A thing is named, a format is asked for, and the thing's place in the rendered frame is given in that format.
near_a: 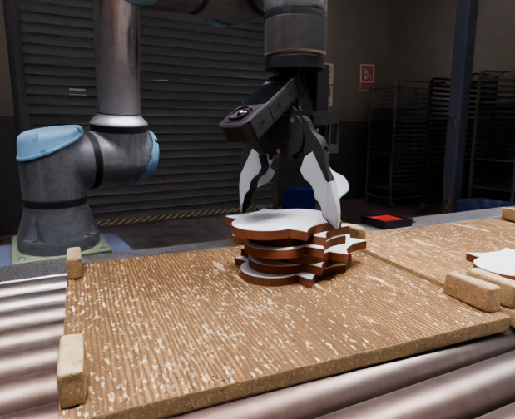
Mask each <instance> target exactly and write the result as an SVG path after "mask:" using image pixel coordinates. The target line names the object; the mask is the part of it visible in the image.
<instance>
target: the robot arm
mask: <svg viewBox="0 0 515 419"><path fill-rule="evenodd" d="M140 6H151V7H158V8H164V9H168V10H172V11H177V12H185V13H189V14H193V15H197V16H202V17H203V18H204V19H205V20H206V21H207V22H208V23H209V24H210V25H212V26H214V27H237V26H239V25H241V24H243V23H245V22H250V21H253V20H256V19H260V18H264V23H265V55H266V56H267V57H268V58H266V59H265V70H266V71H267V72H271V73H279V75H278V76H272V77H270V78H269V79H268V80H267V81H266V82H265V83H263V84H262V85H261V86H260V87H259V88H258V89H257V90H256V91H254V92H253V93H252V94H251V95H250V96H249V97H248V98H247V99H246V100H244V101H243V102H242V103H241V104H240V105H239V106H238V107H237V108H235V109H234V110H233V111H232V112H231V113H230V114H229V115H228V116H227V117H226V118H225V119H224V120H223V121H222V122H221V123H220V127H221V129H222V130H223V132H224V134H225V137H226V139H227V141H228V142H240V143H245V146H244V149H243V153H242V158H241V163H240V185H239V188H240V212H241V213H245V212H246V210H247V209H248V207H249V205H250V202H251V198H252V195H253V193H254V192H255V190H256V189H257V188H258V187H260V186H262V185H264V184H266V183H268V182H269V181H270V180H271V179H272V177H273V176H274V173H275V171H274V170H273V169H271V168H270V165H271V163H272V161H273V160H274V159H278V157H279V156H280V155H286V156H287V158H288V160H298V157H299V155H305V157H304V160H303V163H302V166H301V168H300V172H301V174H302V176H303V177H304V179H305V180H306V181H308V182H309V183H310V184H311V186H312V188H313V190H314V198H315V199H316V200H317V201H318V203H319V205H320V208H321V211H322V216H323V217H324V219H325V220H326V221H327V222H328V223H329V224H330V225H331V226H332V227H333V228H334V229H337V228H339V224H340V203H339V199H340V198H341V197H342V196H343V195H345V194H346V193H347V192H348V191H349V183H348V181H347V180H346V179H345V178H344V177H343V176H342V175H340V174H338V173H336V172H334V171H332V169H331V168H330V167H329V154H331V153H338V145H339V112H331V111H328V105H329V65H325V64H324V58H323V56H324V55H325V54H326V47H327V0H93V17H94V40H95V63H96V86H97V114H96V115H95V116H94V117H93V118H92V119H91V120H90V131H88V132H84V130H83V129H82V127H81V126H79V125H64V126H49V127H43V128H37V129H33V130H29V131H24V132H23V133H21V134H20V135H19V136H18V137H17V156H16V159H17V162H18V169H19V176H20V184H21V192H22V204H23V212H22V218H21V222H20V225H19V229H18V232H17V250H18V251H19V252H20V253H22V254H26V255H31V256H39V257H50V256H61V255H67V249H68V248H73V247H80V248H81V252H82V251H85V250H88V249H91V248H93V247H95V246H96V245H98V244H99V243H100V232H99V229H98V227H97V223H96V221H95V220H94V217H93V215H92V212H91V210H90V208H89V205H88V198H87V190H91V189H99V188H106V187H113V186H120V185H134V184H137V183H142V182H145V181H148V180H149V179H150V178H151V177H152V176H153V175H154V173H155V172H156V168H157V166H158V162H159V154H160V151H159V145H158V143H156V142H157V138H156V136H155V135H154V134H153V133H152V132H151V131H149V130H148V123H147V122H146V121H145V120H144V119H143V118H142V117H141V80H140ZM331 124H335V143H334V145H331V144H330V129H331ZM325 125H328V127H327V138H325Z"/></svg>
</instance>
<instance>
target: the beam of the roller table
mask: <svg viewBox="0 0 515 419"><path fill-rule="evenodd" d="M506 207H509V208H515V205H513V206H506ZM502 210H503V207H499V208H491V209H478V210H471V211H464V212H457V213H449V214H436V215H429V216H421V217H414V218H411V219H413V221H415V222H416V223H413V224H412V226H409V227H403V228H397V229H405V228H413V227H421V226H430V225H437V224H452V223H460V222H468V221H476V220H484V219H497V218H502ZM356 225H358V226H360V227H362V228H364V229H365V231H366V232H374V231H382V230H389V229H380V228H377V227H374V226H371V225H368V224H356ZM240 245H241V244H232V239H224V240H217V241H210V242H203V243H195V244H182V245H175V246H167V247H160V248H153V249H139V250H132V251H125V252H118V253H110V254H97V255H90V256H82V262H83V263H89V262H96V261H104V260H112V259H126V258H134V257H141V256H150V255H158V254H172V253H180V252H187V251H195V250H203V249H217V248H224V247H232V246H240ZM66 260H67V259H55V260H48V261H41V262H33V263H26V264H13V265H5V266H0V285H1V284H7V283H19V282H25V281H32V280H38V279H49V278H56V277H62V276H67V264H66Z"/></svg>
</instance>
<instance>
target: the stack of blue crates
mask: <svg viewBox="0 0 515 419"><path fill-rule="evenodd" d="M314 205H315V198H314V190H313V188H310V187H304V186H295V187H284V188H283V203H282V204H281V209H282V210H286V209H307V210H314Z"/></svg>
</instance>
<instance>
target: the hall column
mask: <svg viewBox="0 0 515 419"><path fill-rule="evenodd" d="M477 15H478V0H458V1H457V11H456V22H455V33H454V43H453V63H452V74H451V84H450V94H449V105H448V126H447V135H446V146H445V156H444V166H443V202H442V205H441V214H449V213H456V210H457V208H456V207H457V201H456V200H460V199H461V191H462V182H463V164H464V155H465V145H466V136H467V127H468V108H469V99H470V90H471V80H472V71H473V53H474V43H475V34H476V25H477Z"/></svg>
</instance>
